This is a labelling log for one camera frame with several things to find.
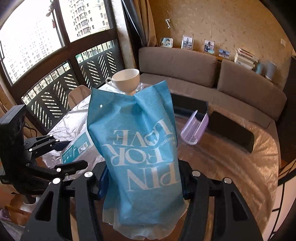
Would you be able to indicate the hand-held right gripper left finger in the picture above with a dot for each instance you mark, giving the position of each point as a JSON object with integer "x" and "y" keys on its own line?
{"x": 103, "y": 185}

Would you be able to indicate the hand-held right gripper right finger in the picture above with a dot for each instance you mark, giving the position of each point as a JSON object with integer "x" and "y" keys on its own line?
{"x": 192, "y": 183}

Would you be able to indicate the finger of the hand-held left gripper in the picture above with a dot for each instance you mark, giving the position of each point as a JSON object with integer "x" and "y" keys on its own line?
{"x": 46, "y": 143}
{"x": 62, "y": 170}

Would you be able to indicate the teal printed packet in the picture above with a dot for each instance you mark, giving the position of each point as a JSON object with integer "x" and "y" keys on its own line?
{"x": 76, "y": 148}

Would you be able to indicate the clear plastic table cover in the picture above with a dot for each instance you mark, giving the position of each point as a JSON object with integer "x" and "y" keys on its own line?
{"x": 231, "y": 173}

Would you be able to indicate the purple hair roller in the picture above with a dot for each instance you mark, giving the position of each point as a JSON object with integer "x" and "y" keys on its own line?
{"x": 189, "y": 137}

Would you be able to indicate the black balcony railing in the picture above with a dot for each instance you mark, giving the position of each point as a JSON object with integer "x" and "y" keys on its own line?
{"x": 57, "y": 97}

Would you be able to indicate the beige chair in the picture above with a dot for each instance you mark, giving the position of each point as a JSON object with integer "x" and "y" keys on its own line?
{"x": 78, "y": 95}

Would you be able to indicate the black smartphone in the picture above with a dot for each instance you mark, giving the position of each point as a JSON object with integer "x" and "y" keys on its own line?
{"x": 231, "y": 132}

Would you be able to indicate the black tablet with case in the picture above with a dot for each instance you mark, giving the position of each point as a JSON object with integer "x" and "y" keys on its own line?
{"x": 187, "y": 104}

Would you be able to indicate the white panel sliding door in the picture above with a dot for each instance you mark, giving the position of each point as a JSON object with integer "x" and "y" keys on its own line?
{"x": 281, "y": 197}

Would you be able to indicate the brown sofa seat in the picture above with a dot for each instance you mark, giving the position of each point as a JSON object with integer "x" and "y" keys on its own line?
{"x": 185, "y": 89}

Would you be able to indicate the white cup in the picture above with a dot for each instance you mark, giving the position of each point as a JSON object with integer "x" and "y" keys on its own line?
{"x": 126, "y": 80}

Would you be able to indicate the brown sofa back cushion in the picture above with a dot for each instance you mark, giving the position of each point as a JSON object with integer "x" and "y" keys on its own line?
{"x": 178, "y": 66}
{"x": 249, "y": 90}

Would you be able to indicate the small teal cylinder speaker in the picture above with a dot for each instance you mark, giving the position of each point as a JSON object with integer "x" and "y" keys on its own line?
{"x": 259, "y": 68}

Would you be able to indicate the stack of books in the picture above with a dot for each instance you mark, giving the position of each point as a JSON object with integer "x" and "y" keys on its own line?
{"x": 245, "y": 59}

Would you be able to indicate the large grey cylinder speaker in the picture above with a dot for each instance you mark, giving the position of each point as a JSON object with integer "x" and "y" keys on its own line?
{"x": 270, "y": 70}

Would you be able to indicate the dark curtain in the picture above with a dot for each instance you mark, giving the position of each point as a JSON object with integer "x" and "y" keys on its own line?
{"x": 134, "y": 23}

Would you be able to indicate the beige curtain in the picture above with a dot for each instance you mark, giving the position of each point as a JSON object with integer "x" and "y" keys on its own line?
{"x": 148, "y": 20}

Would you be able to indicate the landscape photo frame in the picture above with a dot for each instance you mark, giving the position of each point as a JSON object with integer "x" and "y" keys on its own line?
{"x": 224, "y": 54}

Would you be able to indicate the portrait photo frame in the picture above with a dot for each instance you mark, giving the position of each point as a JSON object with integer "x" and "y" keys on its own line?
{"x": 209, "y": 46}

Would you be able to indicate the clear upright photo frame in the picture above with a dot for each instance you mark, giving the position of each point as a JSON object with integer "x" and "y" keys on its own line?
{"x": 187, "y": 42}

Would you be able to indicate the rounded photo frame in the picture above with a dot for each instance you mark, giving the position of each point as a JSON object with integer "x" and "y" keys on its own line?
{"x": 166, "y": 42}

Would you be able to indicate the metal wall lamp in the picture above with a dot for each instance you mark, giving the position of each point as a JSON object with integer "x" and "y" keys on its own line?
{"x": 167, "y": 23}

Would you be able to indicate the white wall switch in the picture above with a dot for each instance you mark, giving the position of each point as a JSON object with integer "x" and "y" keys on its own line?
{"x": 283, "y": 42}

